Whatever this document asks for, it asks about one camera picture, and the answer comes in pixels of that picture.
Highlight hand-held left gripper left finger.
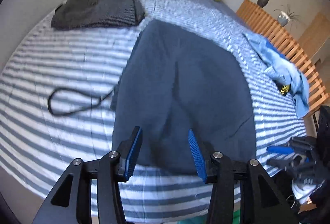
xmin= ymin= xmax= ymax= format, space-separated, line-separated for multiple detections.
xmin=32 ymin=126 xmax=143 ymax=224

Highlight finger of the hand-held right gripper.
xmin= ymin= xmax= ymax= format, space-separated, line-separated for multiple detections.
xmin=267 ymin=158 xmax=297 ymax=169
xmin=267 ymin=146 xmax=292 ymax=155

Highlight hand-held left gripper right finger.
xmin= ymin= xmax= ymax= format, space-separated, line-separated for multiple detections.
xmin=188 ymin=129 xmax=297 ymax=224

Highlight dark blue shorts with drawstring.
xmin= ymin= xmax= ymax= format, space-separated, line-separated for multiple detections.
xmin=48 ymin=20 xmax=257 ymax=175

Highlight person's right hand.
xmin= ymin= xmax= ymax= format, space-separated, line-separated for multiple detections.
xmin=292 ymin=179 xmax=325 ymax=200

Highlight black yellow striped garment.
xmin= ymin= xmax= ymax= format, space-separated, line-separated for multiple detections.
xmin=277 ymin=82 xmax=293 ymax=95

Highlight teal cloth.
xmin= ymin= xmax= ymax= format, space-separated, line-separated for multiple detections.
xmin=178 ymin=209 xmax=243 ymax=224

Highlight light blue denim jeans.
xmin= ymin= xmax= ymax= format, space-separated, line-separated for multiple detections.
xmin=244 ymin=33 xmax=310 ymax=118

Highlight royal blue garment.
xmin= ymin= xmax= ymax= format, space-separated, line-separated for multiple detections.
xmin=265 ymin=42 xmax=285 ymax=58

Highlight wooden door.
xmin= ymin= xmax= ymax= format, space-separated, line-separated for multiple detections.
xmin=298 ymin=13 xmax=330 ymax=62

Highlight blue striped quilt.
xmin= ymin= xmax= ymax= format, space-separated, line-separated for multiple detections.
xmin=0 ymin=0 xmax=312 ymax=222

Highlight potted plant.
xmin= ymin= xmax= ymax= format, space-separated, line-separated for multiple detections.
xmin=274 ymin=4 xmax=301 ymax=27

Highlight dark grey folded pants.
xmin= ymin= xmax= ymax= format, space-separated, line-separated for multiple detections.
xmin=50 ymin=0 xmax=145 ymax=31

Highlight wooden slatted bed rail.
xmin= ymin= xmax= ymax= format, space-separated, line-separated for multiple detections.
xmin=236 ymin=0 xmax=330 ymax=117

